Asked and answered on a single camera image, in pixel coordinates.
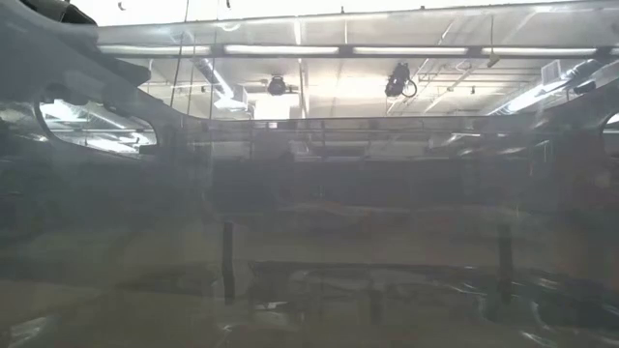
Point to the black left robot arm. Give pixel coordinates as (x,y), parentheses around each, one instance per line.
(58,10)

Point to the grey translucent plastic container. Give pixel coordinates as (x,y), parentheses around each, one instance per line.
(309,203)

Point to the black round hanging device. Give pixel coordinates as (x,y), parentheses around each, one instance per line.
(277,86)

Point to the white ceiling light strip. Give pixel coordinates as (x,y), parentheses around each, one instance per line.
(539,50)
(411,50)

